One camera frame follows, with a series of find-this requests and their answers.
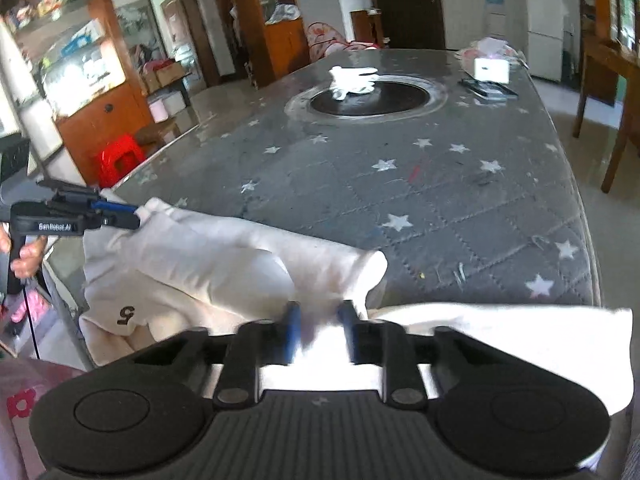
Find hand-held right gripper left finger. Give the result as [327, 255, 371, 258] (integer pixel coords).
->
[131, 301, 304, 409]

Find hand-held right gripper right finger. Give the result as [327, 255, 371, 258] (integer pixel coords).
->
[337, 300, 508, 408]

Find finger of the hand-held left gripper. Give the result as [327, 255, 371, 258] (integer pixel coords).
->
[86, 211, 142, 231]
[90, 198, 140, 215]

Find white garment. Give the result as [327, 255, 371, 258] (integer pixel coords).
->
[79, 196, 635, 473]

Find person's left hand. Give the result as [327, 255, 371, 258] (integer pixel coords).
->
[0, 224, 49, 281]

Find red plastic stool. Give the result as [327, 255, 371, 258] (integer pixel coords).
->
[96, 134, 147, 188]

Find small wooden stool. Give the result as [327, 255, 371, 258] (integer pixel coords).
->
[134, 119, 182, 150]

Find wooden glass display cabinet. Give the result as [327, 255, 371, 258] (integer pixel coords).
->
[0, 0, 154, 187]

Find white storage bin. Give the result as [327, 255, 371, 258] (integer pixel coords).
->
[149, 91, 187, 124]

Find cardboard box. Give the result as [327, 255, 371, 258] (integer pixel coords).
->
[142, 60, 187, 93]

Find grey star-patterned table cover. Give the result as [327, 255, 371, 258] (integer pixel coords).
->
[47, 49, 603, 371]

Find brown interior door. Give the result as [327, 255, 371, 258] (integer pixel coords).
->
[160, 0, 207, 88]

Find person's pink floral clothing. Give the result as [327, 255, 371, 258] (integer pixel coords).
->
[0, 355, 87, 480]

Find wooden shelf cabinet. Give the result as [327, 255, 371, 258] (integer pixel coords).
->
[222, 0, 312, 89]

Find round black glass hotplate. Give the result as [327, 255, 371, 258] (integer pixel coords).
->
[285, 72, 448, 123]

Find white gloves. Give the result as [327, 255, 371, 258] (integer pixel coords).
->
[327, 65, 379, 101]

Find white plastic bag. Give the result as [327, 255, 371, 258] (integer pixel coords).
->
[265, 4, 304, 26]

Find pink play tent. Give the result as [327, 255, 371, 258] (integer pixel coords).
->
[306, 21, 381, 61]

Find black phone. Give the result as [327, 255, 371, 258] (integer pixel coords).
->
[459, 77, 519, 102]

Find small white box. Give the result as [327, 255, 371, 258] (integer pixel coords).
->
[473, 56, 511, 84]

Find low wooden cabinet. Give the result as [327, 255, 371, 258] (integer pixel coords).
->
[350, 10, 385, 49]

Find pink white cloth bundle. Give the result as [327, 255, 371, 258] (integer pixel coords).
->
[457, 36, 528, 68]

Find dark wooden door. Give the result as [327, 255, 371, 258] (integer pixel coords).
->
[365, 0, 446, 51]

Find water dispenser with blue bottle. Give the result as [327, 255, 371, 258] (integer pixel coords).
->
[482, 0, 507, 42]

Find white refrigerator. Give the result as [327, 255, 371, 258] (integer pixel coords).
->
[522, 0, 569, 83]

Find wooden desk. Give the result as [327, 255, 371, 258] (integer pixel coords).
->
[572, 35, 640, 195]

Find tall wooden shelf unit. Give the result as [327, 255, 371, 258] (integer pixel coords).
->
[575, 0, 640, 68]

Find black cable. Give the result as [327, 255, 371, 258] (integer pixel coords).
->
[21, 280, 42, 361]

